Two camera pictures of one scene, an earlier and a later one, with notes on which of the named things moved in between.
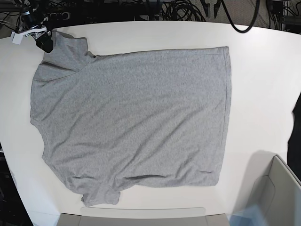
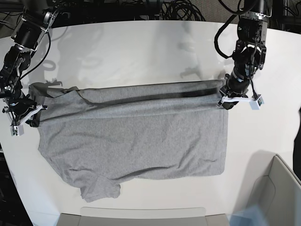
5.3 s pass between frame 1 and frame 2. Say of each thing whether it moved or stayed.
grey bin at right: stayed
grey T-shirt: moved
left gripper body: moved
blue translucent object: stayed
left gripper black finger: moved
